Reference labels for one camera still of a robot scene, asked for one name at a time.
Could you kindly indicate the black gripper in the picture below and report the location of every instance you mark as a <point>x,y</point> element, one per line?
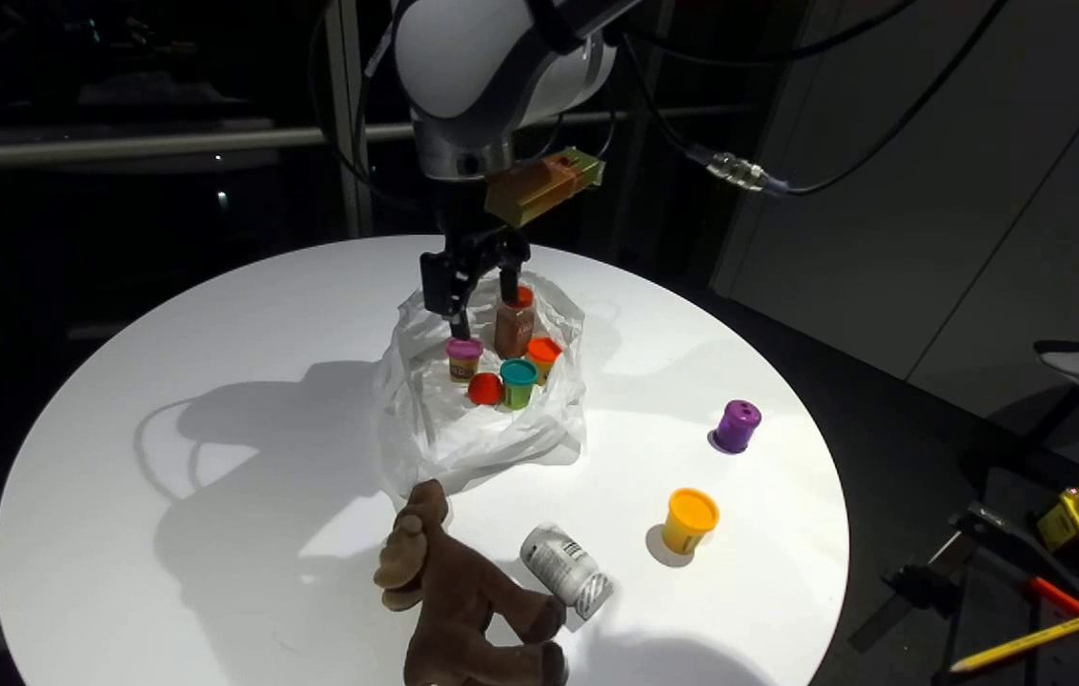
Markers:
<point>487,242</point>

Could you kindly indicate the pink lid dough tub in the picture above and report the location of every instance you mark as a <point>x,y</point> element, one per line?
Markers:
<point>464,356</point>

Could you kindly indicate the small orange lid tub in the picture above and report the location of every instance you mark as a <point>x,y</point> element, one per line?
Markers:
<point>542,352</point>

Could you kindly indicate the teal lid dough tub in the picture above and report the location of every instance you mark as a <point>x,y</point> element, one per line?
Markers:
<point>518,382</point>

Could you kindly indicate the small red cap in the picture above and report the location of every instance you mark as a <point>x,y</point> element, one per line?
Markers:
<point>487,390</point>

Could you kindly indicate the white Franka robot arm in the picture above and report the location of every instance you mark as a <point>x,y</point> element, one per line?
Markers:
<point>487,61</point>

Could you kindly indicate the crumpled white plastic bag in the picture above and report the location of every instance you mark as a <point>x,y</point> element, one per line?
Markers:
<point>487,442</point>

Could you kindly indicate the purple dough tub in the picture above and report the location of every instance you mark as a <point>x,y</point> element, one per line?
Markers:
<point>737,422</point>

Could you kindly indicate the white supplement bottle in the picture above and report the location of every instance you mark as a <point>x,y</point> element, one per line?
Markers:
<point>567,574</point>

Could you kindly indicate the yellow lid dough tub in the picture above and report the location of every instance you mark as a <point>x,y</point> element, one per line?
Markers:
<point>692,517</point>

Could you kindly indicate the brown plush toy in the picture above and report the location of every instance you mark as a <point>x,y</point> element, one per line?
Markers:
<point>464,594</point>

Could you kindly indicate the grey metal railing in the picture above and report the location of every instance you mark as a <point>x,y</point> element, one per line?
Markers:
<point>118,145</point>

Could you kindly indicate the yellow pencil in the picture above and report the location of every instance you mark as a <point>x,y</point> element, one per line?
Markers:
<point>1027,640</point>

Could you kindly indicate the grey metal post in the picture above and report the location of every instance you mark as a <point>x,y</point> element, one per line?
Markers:
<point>346,115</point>

